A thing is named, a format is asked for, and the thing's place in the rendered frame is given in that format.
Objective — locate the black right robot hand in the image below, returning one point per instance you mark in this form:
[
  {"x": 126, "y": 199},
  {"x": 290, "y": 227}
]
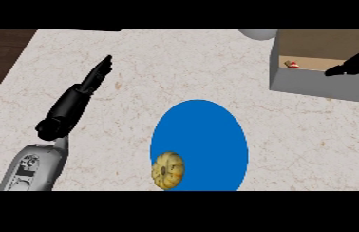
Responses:
[{"x": 345, "y": 67}]

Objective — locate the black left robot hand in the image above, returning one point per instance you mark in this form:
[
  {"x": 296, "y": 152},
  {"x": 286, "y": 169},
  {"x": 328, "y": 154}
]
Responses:
[{"x": 70, "y": 106}]

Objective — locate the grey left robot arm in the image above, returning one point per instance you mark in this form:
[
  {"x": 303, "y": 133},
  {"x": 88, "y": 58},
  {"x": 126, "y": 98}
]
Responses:
[{"x": 33, "y": 167}]

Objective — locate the grey cardboard box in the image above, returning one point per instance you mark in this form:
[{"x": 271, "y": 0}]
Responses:
[{"x": 318, "y": 71}]

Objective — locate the blue round plate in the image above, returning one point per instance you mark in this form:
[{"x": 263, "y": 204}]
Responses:
[{"x": 201, "y": 145}]

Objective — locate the small red and white item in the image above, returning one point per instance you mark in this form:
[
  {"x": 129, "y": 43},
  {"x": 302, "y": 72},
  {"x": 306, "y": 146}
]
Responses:
[{"x": 293, "y": 64}]

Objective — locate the pale grey round object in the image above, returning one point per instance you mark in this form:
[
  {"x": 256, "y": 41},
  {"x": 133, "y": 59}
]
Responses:
[{"x": 258, "y": 34}]

